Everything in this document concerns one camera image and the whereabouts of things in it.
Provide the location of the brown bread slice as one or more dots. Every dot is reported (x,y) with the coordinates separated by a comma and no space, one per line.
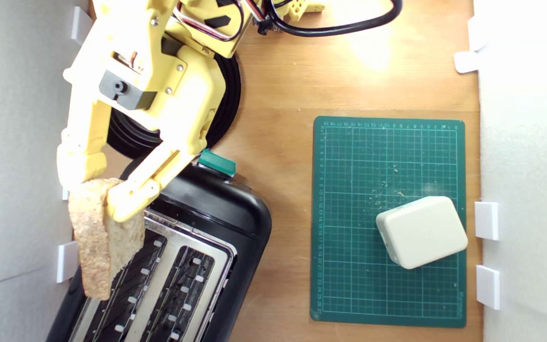
(93,247)

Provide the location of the black two-slot toaster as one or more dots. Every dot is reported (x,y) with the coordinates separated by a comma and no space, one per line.
(216,213)

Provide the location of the green toaster lever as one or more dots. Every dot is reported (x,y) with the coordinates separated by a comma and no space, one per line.
(219,164)

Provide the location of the black plate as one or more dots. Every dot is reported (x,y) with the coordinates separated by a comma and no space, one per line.
(231,95)

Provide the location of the green cutting mat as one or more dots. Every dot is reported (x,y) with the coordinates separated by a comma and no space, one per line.
(349,285)

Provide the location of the white block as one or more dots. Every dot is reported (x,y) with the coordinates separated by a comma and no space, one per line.
(420,232)

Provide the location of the small white wall clip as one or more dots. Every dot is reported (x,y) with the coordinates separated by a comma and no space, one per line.
(466,61)

